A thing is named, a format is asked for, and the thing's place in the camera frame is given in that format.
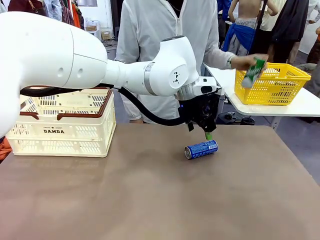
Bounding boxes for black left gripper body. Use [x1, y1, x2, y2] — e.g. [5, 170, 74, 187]
[177, 91, 222, 125]

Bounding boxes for blue drink can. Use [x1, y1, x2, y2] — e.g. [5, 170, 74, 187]
[184, 139, 219, 160]

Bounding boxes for green and white drink can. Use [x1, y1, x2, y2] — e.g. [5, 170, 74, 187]
[241, 56, 267, 89]

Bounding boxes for person left forearm white sleeve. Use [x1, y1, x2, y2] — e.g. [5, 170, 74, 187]
[203, 46, 237, 71]

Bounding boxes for yellow plastic basket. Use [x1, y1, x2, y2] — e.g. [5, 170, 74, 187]
[234, 62, 312, 106]

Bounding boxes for cream plastic shopping basket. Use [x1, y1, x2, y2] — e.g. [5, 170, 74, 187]
[5, 88, 118, 158]

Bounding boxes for person left hand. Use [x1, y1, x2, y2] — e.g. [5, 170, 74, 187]
[231, 54, 270, 72]

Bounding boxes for black objects under side table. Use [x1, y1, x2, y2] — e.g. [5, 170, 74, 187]
[223, 111, 256, 126]

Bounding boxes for white side table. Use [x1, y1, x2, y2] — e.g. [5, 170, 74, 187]
[203, 62, 320, 130]

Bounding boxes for person in white jacket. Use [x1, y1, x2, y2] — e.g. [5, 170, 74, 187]
[115, 0, 237, 125]

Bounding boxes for mannequin with blue cloth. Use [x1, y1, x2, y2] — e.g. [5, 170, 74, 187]
[222, 0, 280, 57]

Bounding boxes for person in blue shirt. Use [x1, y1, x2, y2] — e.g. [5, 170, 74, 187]
[216, 0, 232, 19]

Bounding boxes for black hanging garment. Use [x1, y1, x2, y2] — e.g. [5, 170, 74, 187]
[271, 0, 310, 65]

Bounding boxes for person in brown top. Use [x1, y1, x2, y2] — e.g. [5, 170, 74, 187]
[297, 32, 320, 97]

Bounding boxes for orange hanging garment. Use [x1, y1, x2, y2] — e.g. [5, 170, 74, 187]
[71, 2, 82, 29]

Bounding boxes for patterned hanging garment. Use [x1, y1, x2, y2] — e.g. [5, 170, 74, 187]
[59, 0, 76, 26]

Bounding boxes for light blue hanging shirt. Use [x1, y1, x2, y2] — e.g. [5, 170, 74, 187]
[43, 0, 63, 22]

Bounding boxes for orange cloth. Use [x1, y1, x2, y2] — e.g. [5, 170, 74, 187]
[0, 137, 13, 163]

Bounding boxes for dark red apron garment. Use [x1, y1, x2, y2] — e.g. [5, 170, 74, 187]
[7, 0, 48, 17]

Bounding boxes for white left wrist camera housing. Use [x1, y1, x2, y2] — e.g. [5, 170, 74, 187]
[199, 76, 219, 95]

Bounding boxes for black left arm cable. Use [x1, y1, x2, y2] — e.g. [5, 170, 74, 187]
[19, 83, 189, 127]

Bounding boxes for brown basket handle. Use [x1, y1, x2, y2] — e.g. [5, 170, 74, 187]
[57, 89, 114, 121]
[19, 111, 40, 121]

